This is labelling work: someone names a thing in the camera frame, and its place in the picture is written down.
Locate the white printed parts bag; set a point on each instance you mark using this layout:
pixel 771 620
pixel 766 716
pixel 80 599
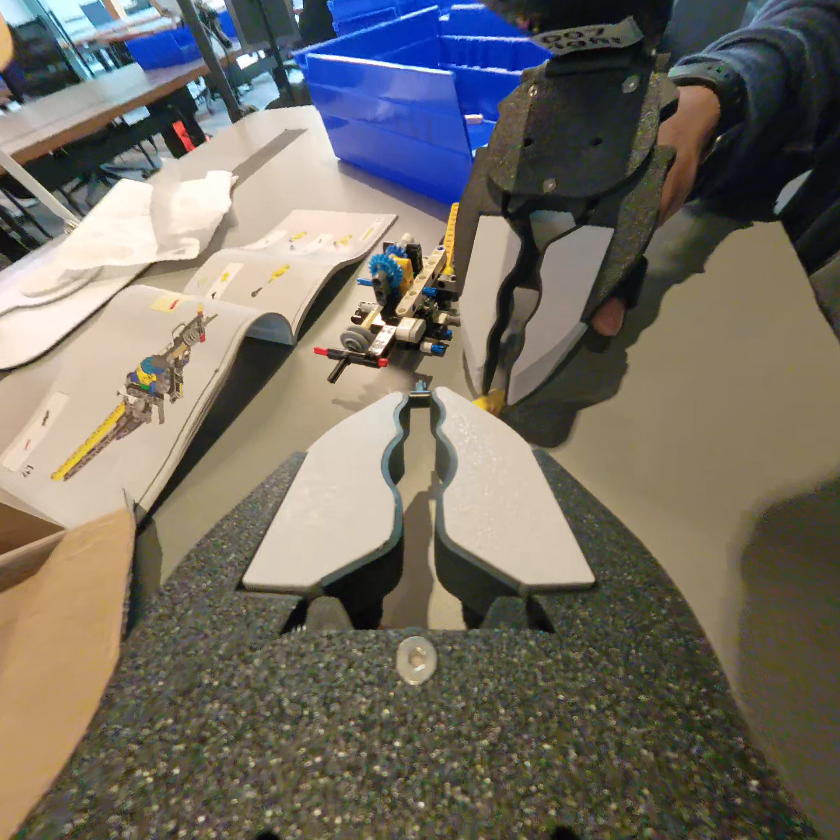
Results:
pixel 190 210

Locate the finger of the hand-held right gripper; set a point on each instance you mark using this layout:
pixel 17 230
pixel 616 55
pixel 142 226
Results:
pixel 485 282
pixel 571 282

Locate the white desk stand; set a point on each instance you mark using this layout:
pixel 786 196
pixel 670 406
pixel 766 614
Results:
pixel 65 262

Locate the large blue plastic bin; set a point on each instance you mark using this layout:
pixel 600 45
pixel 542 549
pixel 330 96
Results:
pixel 380 124

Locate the person's torso in jacket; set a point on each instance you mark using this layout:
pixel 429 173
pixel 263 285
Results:
pixel 827 216

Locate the person's right hand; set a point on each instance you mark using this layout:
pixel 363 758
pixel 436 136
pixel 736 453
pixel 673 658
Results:
pixel 692 138

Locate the grey monitor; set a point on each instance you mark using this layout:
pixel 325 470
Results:
pixel 262 19

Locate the person's right forearm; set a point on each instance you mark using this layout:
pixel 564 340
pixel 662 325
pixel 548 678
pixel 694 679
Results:
pixel 774 98

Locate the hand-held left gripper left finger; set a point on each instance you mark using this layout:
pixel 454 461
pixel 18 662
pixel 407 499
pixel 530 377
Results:
pixel 334 505

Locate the lego model assembly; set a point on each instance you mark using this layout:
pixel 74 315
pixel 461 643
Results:
pixel 407 295

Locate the small blue plastic bin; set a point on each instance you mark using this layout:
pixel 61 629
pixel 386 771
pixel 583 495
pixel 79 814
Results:
pixel 157 49

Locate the lego instruction booklet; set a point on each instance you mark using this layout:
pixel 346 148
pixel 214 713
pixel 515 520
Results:
pixel 118 341

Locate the cardboard box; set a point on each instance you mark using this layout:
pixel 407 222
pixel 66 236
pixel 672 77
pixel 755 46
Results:
pixel 59 656

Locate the yellow lego connector piece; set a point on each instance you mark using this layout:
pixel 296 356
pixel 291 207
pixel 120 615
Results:
pixel 491 400

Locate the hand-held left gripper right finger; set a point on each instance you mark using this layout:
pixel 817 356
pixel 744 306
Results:
pixel 505 505

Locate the black pole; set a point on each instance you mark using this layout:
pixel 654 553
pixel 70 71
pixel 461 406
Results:
pixel 210 59

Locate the long wooden desk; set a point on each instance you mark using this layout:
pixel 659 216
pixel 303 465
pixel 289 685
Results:
pixel 79 111

